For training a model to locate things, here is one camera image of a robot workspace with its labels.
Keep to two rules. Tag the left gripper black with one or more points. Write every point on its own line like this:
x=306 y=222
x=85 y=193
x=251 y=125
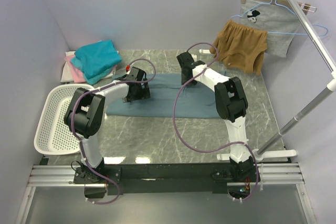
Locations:
x=144 y=93

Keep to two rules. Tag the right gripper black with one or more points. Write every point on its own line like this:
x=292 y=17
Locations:
x=184 y=82

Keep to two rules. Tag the grey-blue t shirt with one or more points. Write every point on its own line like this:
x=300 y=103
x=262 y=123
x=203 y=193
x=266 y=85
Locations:
x=194 y=102

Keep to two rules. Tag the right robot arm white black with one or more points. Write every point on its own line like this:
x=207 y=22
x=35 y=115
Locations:
x=231 y=105

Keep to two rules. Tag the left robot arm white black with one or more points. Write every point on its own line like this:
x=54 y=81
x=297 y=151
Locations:
x=85 y=113

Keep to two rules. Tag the teal folded t shirt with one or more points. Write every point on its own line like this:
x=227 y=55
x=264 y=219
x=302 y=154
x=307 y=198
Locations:
x=96 y=61

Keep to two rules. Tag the brown shorts hanging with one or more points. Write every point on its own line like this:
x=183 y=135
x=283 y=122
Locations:
x=242 y=47

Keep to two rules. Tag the pink folded t shirt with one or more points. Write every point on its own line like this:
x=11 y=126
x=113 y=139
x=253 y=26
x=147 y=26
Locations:
x=77 y=75

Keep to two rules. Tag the white plastic laundry basket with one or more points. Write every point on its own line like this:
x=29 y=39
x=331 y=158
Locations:
x=53 y=136

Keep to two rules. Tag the grey panda shirt hanging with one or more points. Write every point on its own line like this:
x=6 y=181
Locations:
x=277 y=45

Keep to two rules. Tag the metal clothes rack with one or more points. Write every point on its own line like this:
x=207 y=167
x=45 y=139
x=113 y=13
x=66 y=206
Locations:
x=294 y=81

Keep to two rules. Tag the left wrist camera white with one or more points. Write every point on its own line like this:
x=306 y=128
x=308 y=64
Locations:
x=128 y=68

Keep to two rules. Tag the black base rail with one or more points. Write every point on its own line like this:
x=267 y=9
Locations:
x=165 y=178

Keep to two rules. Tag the aluminium frame rail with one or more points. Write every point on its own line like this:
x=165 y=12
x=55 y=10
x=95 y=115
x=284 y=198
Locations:
x=62 y=176

